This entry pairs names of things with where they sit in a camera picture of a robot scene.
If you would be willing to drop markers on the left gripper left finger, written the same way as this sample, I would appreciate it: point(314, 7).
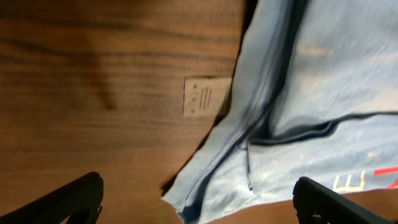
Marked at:
point(76, 202)

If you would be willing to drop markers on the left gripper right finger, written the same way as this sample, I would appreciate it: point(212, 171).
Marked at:
point(316, 204)

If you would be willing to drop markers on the light blue t-shirt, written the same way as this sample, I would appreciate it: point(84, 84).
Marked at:
point(314, 94)

